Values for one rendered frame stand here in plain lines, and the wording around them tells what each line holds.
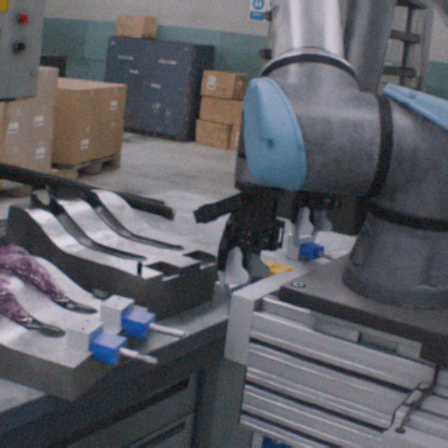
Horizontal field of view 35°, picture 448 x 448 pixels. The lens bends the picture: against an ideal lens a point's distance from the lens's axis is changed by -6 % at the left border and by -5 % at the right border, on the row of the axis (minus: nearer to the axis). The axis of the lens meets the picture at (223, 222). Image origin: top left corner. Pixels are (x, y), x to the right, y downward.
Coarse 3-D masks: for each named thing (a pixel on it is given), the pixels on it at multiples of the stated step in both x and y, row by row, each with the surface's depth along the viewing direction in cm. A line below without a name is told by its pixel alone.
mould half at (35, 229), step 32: (96, 192) 160; (0, 224) 154; (32, 224) 139; (96, 224) 148; (128, 224) 153; (64, 256) 135; (96, 256) 133; (160, 256) 136; (96, 288) 131; (128, 288) 127; (160, 288) 128; (192, 288) 136; (160, 320) 130
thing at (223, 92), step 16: (208, 80) 804; (224, 80) 793; (240, 80) 798; (208, 96) 812; (224, 96) 796; (240, 96) 807; (208, 112) 812; (224, 112) 803; (208, 128) 814; (224, 128) 803; (208, 144) 817; (224, 144) 806
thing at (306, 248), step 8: (288, 240) 175; (304, 240) 173; (312, 240) 175; (288, 248) 175; (296, 248) 173; (304, 248) 172; (312, 248) 170; (320, 248) 172; (288, 256) 175; (296, 256) 173; (304, 256) 172; (312, 256) 171; (320, 256) 171; (328, 256) 169
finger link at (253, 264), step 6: (246, 252) 137; (246, 258) 137; (252, 258) 138; (258, 258) 137; (246, 264) 138; (252, 264) 138; (258, 264) 137; (264, 264) 136; (246, 270) 138; (252, 270) 138; (258, 270) 138; (264, 270) 137; (252, 276) 139; (258, 276) 138
